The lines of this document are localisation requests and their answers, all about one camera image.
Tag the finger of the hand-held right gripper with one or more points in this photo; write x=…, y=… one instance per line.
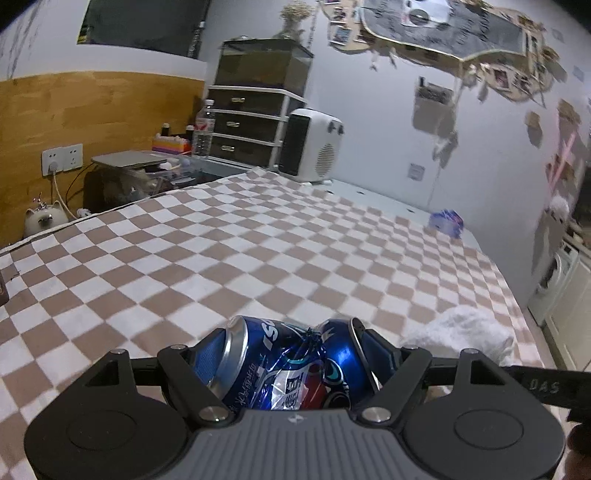
x=517, y=374

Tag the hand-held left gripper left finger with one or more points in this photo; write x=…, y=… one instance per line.
x=210, y=357

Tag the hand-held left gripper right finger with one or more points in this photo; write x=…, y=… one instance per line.
x=381, y=360

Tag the crushed blue drink can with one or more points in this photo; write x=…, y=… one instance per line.
x=286, y=369

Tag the white lower kitchen cabinets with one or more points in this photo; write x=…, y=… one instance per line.
x=572, y=314

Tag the white washing machine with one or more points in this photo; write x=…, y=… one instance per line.
x=551, y=277

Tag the brown white checkered tablecloth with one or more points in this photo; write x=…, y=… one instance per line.
x=231, y=254

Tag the purple tissue packet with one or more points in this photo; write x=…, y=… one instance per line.
x=445, y=221

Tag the white plush sheep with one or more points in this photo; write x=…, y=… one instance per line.
x=557, y=206

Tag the clear storage box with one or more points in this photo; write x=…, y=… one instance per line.
x=138, y=184

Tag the silver laptop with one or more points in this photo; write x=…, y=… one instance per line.
x=129, y=159

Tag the white cat figurine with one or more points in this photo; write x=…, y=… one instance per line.
x=41, y=220

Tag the colourful striped box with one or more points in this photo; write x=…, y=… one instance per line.
x=171, y=144

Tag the white fan heater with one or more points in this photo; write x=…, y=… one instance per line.
x=314, y=147

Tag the clear water bottle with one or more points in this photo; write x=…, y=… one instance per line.
x=203, y=129

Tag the white drawer unit dark fronts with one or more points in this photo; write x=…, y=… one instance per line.
x=240, y=122

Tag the glass tank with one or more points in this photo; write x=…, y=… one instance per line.
x=265, y=64

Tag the dark window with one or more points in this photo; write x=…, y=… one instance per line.
x=143, y=25

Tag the dried flower bunch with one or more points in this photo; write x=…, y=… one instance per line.
x=295, y=14

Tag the small white wall socket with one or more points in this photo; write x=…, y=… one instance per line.
x=415, y=171

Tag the wide white wall socket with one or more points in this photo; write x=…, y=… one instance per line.
x=62, y=159

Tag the clear wall organizer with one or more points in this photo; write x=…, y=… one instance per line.
x=434, y=94

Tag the wall photo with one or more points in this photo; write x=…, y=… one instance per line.
x=341, y=34

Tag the wall decoration board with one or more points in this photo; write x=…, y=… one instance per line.
x=461, y=32

